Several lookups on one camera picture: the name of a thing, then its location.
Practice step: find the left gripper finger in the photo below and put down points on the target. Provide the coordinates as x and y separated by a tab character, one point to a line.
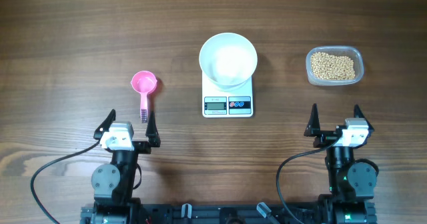
105	125
152	132

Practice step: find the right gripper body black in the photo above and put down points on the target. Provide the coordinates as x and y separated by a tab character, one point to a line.
325	138

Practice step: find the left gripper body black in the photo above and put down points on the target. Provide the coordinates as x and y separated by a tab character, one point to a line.
141	147

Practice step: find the pink plastic measuring scoop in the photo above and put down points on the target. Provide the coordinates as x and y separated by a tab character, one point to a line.
144	83

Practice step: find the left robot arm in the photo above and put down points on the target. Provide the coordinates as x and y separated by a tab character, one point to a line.
113	183

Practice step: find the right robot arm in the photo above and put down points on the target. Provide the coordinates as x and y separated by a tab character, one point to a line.
352	181

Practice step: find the white digital kitchen scale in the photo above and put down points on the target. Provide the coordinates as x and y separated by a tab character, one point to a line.
234	102

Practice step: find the white bowl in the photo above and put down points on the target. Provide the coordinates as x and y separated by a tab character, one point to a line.
228	60

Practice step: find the clear plastic container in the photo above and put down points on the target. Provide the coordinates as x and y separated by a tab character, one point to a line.
348	51

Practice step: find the soybeans pile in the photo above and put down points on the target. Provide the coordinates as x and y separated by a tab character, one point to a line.
331	67

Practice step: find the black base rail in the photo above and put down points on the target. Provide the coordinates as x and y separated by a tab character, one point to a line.
168	214

